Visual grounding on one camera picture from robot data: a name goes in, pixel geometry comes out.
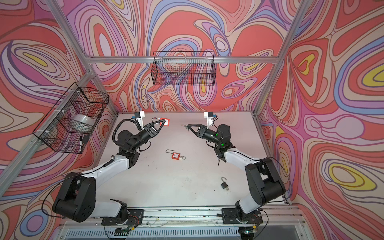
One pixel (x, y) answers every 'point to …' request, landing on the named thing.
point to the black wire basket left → (53, 128)
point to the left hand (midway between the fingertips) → (166, 123)
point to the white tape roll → (81, 123)
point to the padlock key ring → (182, 157)
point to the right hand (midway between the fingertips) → (188, 129)
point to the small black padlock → (223, 185)
